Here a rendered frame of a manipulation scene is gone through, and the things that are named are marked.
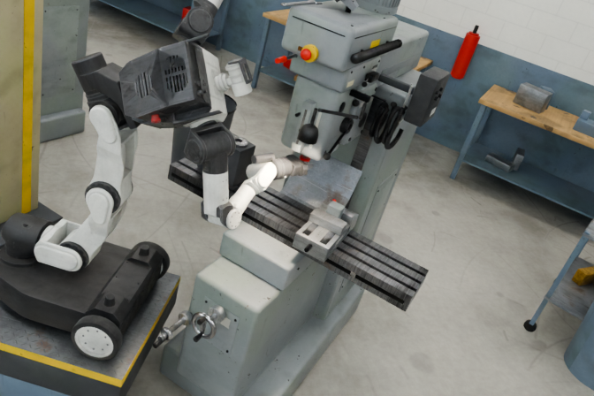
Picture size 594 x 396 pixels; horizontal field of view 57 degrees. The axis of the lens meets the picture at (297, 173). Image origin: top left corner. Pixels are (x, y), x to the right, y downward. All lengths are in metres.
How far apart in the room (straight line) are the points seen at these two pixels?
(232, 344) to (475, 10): 4.73
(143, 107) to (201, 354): 1.17
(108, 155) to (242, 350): 0.96
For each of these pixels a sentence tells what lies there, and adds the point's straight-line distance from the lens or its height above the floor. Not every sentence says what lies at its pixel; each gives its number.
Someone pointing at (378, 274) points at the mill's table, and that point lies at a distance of 2.28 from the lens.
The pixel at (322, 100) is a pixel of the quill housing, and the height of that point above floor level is 1.57.
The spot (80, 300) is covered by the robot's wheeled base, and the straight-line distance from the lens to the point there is 2.48.
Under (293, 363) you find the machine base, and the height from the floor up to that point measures 0.20.
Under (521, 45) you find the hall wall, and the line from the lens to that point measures 6.23.
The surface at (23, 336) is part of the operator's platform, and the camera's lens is 2.59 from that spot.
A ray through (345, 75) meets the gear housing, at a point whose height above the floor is 1.70.
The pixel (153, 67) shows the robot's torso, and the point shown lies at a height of 1.62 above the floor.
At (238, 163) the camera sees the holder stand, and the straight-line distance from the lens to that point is 2.47.
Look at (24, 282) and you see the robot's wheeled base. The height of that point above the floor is 0.57.
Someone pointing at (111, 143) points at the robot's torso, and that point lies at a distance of 2.12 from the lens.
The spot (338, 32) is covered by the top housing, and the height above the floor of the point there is 1.86.
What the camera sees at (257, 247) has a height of 0.90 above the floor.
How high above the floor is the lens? 2.28
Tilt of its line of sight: 28 degrees down
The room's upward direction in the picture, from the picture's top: 16 degrees clockwise
